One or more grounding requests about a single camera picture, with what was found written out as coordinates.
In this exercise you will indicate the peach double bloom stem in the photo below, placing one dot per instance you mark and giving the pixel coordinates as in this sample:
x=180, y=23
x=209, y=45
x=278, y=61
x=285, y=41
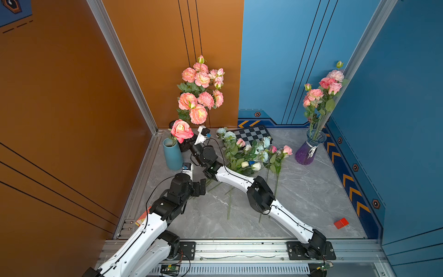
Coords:
x=196, y=79

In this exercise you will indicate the left aluminium corner post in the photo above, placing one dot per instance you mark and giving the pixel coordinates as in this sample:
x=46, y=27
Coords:
x=106, y=26

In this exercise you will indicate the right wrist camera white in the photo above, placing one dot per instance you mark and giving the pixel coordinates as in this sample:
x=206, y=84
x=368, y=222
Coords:
x=203, y=135

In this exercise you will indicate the right aluminium corner post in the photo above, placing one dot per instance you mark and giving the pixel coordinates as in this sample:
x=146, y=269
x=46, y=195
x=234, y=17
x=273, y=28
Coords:
x=376, y=23

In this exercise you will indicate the blue purple glass vase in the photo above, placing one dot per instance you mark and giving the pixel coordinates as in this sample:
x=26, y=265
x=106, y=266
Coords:
x=306, y=153

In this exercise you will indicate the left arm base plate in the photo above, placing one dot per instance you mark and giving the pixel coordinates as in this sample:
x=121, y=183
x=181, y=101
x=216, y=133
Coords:
x=186, y=248

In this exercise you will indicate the red box left side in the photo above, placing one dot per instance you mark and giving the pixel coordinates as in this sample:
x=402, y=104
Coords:
x=142, y=218

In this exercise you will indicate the bunch of pink flowers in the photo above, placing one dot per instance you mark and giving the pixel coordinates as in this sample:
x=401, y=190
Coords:
x=247, y=158

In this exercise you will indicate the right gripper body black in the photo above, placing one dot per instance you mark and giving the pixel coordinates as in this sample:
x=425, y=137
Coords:
x=198, y=153

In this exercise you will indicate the deep pink rose stem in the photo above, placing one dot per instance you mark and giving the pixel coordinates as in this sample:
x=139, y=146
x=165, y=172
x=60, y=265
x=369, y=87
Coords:
x=180, y=131

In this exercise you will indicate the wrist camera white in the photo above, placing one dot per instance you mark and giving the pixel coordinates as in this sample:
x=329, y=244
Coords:
x=188, y=168
x=203, y=135

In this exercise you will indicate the aluminium corner post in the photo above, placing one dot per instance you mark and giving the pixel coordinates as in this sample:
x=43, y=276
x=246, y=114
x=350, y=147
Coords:
x=106, y=26
x=376, y=23

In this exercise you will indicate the red block right side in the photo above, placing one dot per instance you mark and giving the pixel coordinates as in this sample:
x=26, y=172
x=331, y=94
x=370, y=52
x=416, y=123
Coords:
x=341, y=223

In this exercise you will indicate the pink multi bloom stem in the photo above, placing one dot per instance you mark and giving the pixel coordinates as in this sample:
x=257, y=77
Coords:
x=211, y=100

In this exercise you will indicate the large peach bloom stem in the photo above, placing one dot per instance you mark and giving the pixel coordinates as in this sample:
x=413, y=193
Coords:
x=191, y=109

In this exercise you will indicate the teal ceramic vase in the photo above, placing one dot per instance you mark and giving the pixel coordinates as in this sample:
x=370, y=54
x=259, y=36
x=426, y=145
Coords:
x=173, y=156

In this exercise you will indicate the pale pink carnation stem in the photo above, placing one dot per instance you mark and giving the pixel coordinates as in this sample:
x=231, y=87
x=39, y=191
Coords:
x=338, y=73

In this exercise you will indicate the black white chessboard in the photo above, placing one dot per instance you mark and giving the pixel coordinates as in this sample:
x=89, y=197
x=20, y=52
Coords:
x=251, y=134

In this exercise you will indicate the pink double bloom stem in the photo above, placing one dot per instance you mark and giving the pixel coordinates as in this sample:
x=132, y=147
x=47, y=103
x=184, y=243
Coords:
x=313, y=102

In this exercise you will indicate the left green circuit board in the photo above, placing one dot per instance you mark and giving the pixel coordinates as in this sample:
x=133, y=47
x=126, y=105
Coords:
x=169, y=270

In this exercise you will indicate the black cylindrical vase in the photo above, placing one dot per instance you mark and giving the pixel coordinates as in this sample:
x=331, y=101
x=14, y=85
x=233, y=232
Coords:
x=186, y=145

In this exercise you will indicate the pale pink double stem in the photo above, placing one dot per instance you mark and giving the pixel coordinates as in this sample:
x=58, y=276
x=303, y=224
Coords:
x=217, y=78

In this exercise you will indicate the aluminium front rail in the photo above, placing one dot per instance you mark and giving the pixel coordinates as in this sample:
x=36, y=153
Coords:
x=275, y=251

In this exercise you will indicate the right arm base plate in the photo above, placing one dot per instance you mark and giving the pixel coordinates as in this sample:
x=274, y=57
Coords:
x=298, y=251

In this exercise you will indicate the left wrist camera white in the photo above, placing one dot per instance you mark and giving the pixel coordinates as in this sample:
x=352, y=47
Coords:
x=188, y=168

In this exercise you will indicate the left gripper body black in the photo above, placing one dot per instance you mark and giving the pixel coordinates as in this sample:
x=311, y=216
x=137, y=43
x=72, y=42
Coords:
x=192, y=190

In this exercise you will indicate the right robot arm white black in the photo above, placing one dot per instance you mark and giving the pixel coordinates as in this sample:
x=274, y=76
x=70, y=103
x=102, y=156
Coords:
x=260, y=196

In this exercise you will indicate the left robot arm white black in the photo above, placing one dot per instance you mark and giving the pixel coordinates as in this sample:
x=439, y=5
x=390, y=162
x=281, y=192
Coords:
x=124, y=261

